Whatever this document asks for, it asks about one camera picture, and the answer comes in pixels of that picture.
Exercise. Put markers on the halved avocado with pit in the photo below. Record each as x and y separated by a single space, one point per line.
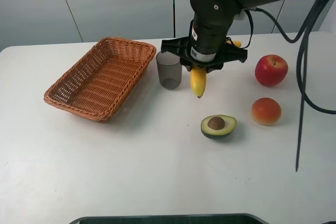
217 127

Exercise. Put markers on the yellow banana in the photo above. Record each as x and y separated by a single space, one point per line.
198 73

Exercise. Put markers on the red apple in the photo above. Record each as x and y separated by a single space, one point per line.
271 70

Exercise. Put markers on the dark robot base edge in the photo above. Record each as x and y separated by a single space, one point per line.
212 218

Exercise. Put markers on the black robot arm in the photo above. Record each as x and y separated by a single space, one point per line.
206 45

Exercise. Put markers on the grey translucent cup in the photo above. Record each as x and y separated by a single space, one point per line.
169 70

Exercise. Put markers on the brown wicker basket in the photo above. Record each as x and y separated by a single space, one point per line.
98 84

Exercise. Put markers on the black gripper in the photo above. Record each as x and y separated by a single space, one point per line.
190 57

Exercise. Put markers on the orange round fruit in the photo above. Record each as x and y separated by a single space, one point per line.
266 111

